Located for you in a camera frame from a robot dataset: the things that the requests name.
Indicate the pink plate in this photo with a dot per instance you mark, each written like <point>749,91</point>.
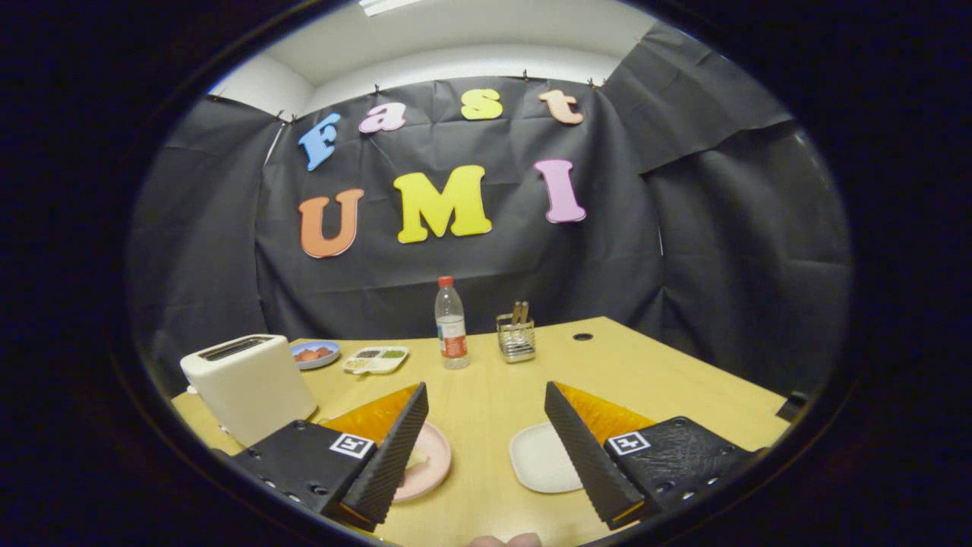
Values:
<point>437,463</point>

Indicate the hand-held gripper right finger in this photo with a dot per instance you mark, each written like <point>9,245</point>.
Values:
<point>581,452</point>

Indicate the white square plate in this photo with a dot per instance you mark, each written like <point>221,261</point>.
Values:
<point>543,460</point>

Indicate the red meat slices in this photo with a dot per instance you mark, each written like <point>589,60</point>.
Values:
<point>313,354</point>

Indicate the clear plastic water bottle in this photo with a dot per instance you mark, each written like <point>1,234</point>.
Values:
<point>452,327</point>

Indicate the blue plate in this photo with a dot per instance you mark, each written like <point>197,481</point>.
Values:
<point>328,360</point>

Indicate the white divided condiment tray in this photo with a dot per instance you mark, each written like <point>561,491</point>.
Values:
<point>376,360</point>

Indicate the ceiling light panel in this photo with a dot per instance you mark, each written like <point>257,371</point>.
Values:
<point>387,4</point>

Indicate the black backdrop cloth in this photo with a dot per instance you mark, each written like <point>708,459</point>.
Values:
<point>721,266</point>

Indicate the dark grey object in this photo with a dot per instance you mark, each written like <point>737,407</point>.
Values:
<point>793,406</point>

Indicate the white toaster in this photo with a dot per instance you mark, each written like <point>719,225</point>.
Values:
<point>250,387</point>

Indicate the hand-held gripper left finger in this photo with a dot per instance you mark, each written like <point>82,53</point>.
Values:
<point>395,452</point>

